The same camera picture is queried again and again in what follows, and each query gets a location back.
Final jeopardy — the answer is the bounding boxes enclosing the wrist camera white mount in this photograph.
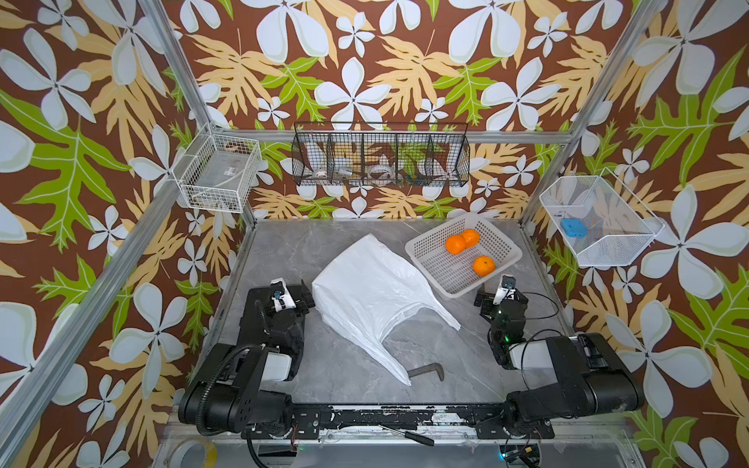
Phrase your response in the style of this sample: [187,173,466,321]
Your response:
[493,275,517,304]
[270,278,296,312]

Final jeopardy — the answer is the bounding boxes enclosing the white wire basket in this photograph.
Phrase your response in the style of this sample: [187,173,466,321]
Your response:
[540,169,665,268]
[173,125,263,214]

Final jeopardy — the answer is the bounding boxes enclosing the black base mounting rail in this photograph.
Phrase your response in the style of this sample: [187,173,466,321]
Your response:
[246,403,555,441]

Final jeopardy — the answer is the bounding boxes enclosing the black screwdriver on rail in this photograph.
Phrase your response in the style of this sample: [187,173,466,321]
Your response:
[382,425,435,447]

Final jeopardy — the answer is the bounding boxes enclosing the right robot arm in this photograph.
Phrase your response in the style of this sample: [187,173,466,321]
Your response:
[474,288,646,436]

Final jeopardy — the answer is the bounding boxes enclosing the black wire basket centre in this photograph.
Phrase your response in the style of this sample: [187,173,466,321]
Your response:
[290,121,471,187]

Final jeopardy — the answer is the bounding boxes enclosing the white plastic perforated basket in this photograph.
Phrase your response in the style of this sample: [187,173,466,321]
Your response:
[405,213,523,298]

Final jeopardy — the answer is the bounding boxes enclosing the orange fruit front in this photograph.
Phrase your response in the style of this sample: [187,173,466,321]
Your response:
[472,255,495,277]

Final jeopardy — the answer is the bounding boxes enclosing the white wire basket left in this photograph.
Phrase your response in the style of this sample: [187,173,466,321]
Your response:
[173,125,263,214]

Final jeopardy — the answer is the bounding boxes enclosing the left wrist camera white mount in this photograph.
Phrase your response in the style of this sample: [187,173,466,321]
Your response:
[270,278,296,312]

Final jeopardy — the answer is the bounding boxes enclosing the orange fruit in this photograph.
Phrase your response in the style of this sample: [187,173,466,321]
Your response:
[472,255,495,277]
[445,235,466,255]
[460,229,481,249]

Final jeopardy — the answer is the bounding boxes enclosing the white plastic bag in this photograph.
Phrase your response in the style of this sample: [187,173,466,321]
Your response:
[312,234,461,386]

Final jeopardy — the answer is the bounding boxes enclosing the yellow tape roll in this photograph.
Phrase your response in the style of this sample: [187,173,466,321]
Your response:
[165,437,218,468]

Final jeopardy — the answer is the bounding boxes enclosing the white wire basket right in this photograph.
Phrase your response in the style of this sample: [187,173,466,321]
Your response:
[540,169,665,268]

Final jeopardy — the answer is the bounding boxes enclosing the blue object in basket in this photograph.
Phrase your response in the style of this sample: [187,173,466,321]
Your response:
[560,218,588,239]

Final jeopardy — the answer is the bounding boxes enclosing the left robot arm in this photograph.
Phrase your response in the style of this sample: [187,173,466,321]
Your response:
[177,279,315,437]

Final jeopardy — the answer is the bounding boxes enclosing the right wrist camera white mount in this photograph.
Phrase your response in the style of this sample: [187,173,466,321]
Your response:
[493,275,517,304]

